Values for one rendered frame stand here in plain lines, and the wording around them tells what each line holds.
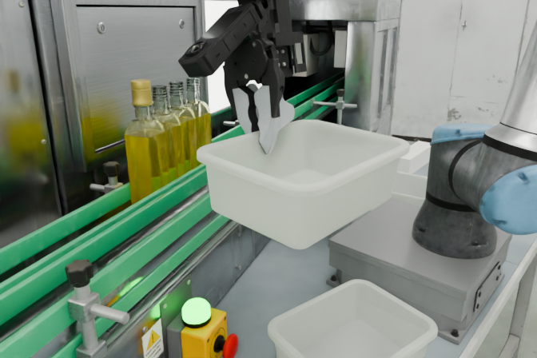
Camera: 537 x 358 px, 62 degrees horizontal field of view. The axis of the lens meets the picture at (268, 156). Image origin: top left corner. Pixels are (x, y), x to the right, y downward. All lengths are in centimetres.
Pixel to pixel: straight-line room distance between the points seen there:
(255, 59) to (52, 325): 38
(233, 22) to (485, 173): 43
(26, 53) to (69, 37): 7
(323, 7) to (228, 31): 132
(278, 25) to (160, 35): 55
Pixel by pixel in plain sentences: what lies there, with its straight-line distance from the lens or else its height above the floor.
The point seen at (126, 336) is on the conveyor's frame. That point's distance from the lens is 66.
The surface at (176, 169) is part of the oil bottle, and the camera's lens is 91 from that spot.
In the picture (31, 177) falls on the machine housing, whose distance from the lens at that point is 90.
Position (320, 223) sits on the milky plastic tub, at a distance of 46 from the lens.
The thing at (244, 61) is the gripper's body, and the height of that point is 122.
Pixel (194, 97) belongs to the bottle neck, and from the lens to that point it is 97.
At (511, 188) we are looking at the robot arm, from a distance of 70.
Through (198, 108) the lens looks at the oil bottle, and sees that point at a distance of 96.
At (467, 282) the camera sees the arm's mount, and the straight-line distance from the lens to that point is 83.
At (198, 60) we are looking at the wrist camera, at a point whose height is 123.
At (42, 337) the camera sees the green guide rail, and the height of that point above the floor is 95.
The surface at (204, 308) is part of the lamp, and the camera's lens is 72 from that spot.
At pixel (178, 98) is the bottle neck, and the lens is 92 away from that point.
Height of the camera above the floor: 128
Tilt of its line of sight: 18 degrees down
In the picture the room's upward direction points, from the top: straight up
